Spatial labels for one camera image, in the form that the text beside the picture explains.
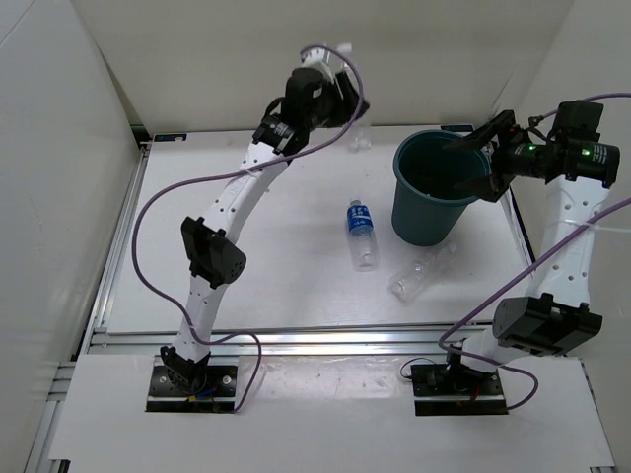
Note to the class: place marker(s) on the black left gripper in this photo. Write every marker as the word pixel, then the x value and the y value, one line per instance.
pixel 350 101

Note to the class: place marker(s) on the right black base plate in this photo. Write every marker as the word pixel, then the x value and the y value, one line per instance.
pixel 451 389

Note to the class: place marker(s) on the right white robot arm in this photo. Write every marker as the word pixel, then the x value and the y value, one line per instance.
pixel 554 316

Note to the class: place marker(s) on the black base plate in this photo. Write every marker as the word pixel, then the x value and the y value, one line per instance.
pixel 215 393
pixel 451 389

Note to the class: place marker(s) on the clear unlabelled plastic bottle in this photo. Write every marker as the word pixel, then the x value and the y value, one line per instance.
pixel 420 273

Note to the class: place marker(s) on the dark teal plastic bin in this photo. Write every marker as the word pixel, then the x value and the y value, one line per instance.
pixel 427 200

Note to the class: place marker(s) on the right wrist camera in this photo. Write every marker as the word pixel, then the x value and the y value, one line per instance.
pixel 577 120

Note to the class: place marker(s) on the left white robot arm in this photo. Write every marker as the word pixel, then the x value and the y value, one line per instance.
pixel 210 241

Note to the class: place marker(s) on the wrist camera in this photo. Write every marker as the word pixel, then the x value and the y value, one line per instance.
pixel 309 98
pixel 577 120

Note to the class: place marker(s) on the aluminium table frame rail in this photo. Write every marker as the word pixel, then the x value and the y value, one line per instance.
pixel 322 340

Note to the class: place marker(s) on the clear bottle blue label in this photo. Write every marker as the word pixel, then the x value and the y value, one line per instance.
pixel 361 236
pixel 358 136

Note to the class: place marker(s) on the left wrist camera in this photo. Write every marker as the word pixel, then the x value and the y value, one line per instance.
pixel 309 98

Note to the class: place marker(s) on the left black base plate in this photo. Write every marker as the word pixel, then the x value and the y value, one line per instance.
pixel 215 393

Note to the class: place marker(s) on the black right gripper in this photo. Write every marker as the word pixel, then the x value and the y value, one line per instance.
pixel 509 133

